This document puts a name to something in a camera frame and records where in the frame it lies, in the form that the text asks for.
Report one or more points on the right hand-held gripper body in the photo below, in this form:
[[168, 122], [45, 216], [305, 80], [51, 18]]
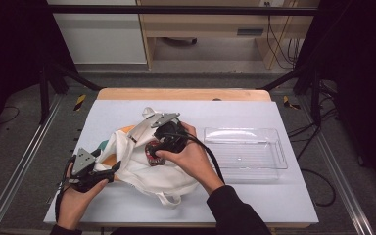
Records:
[[171, 138]]

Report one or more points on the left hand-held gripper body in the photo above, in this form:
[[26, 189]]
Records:
[[83, 161]]

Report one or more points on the cream canvas tote bag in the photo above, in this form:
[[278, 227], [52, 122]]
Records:
[[143, 176]]

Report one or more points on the person's right hand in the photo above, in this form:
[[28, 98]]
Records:
[[196, 161]]

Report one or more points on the person's left hand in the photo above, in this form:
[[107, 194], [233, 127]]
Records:
[[71, 205]]

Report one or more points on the white table mat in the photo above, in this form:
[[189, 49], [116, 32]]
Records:
[[182, 111]]

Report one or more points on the yellow black tape strip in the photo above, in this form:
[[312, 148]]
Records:
[[289, 103], [80, 102]]

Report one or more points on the clear plastic tray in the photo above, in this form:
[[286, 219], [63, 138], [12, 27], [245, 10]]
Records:
[[244, 153]]

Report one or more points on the black metal stand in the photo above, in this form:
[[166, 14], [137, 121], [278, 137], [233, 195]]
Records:
[[315, 98], [44, 94]]

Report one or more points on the white cabinet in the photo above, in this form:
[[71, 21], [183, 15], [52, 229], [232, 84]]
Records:
[[101, 36]]

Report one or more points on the light wooden desk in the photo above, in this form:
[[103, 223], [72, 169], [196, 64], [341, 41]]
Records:
[[209, 23]]

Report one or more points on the black curtain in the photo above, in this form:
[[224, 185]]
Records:
[[9, 58], [362, 81]]

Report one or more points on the aluminium floor rail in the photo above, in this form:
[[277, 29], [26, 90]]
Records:
[[336, 169], [23, 163]]

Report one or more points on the black horizontal frame bar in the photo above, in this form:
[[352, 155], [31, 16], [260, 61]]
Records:
[[176, 9]]

